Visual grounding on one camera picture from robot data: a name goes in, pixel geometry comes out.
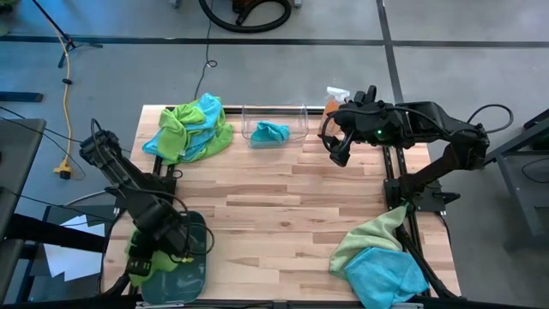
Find orange spray bottle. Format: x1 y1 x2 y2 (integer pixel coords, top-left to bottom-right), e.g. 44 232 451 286
321 86 351 130

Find thin black floor cable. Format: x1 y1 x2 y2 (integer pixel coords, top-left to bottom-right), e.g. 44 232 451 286
193 0 219 102

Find grey desk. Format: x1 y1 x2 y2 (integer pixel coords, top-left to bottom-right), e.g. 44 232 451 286
0 118 47 301

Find pale green microfiber towel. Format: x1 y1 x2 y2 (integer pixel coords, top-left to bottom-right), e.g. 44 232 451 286
329 204 409 279

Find black aluminium table frame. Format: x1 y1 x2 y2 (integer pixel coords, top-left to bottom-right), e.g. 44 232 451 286
97 105 462 309

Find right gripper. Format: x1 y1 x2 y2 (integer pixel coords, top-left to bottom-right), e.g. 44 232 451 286
329 101 399 169

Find blue microfiber towel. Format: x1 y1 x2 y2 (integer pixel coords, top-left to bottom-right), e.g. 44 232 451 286
192 92 226 132
142 126 218 163
250 120 292 148
344 246 430 309

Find white paper sheets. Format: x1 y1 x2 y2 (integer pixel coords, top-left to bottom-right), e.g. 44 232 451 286
42 213 106 283

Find black vacuum hose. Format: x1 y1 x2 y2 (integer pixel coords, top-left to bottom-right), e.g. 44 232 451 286
197 0 293 34

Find yellow extension cable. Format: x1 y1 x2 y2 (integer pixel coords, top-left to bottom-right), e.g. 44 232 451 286
41 12 75 180

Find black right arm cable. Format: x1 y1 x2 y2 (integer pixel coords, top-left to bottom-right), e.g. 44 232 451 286
466 103 515 135

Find black support beam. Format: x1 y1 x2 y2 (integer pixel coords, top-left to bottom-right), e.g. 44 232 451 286
0 212 106 254

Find black tripod stand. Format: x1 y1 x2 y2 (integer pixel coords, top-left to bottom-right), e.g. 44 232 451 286
30 0 104 70

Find teal-grey plastic basket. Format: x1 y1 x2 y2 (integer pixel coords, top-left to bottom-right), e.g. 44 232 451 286
140 209 208 306

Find dark flat bar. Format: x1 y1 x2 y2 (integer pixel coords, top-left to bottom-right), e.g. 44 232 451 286
0 91 45 103

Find dark metal table frame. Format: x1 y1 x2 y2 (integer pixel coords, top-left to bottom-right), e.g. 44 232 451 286
474 109 549 252

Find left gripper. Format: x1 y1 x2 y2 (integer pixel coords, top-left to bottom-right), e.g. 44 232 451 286
125 199 194 276

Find clear plastic basket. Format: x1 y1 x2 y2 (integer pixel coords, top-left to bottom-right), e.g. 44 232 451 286
241 101 310 150

